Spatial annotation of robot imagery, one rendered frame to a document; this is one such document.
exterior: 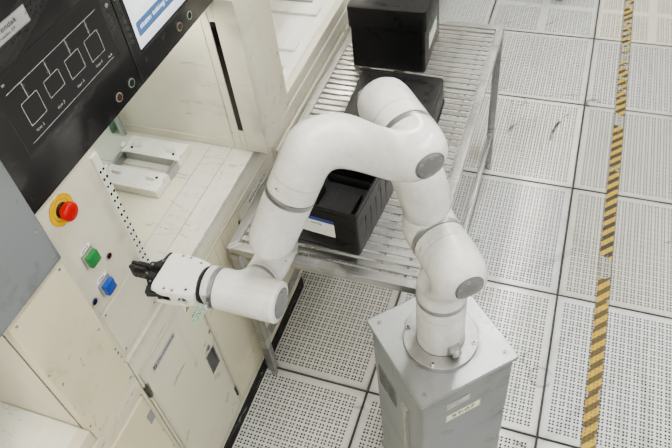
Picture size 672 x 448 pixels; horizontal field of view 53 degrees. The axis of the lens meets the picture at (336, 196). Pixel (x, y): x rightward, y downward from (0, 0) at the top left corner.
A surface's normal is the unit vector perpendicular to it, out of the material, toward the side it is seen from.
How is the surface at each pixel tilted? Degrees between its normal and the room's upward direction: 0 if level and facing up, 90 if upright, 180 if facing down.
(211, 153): 0
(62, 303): 90
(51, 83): 90
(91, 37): 90
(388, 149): 65
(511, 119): 0
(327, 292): 0
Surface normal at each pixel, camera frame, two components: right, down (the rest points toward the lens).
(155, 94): -0.32, 0.71
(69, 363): 0.94, 0.17
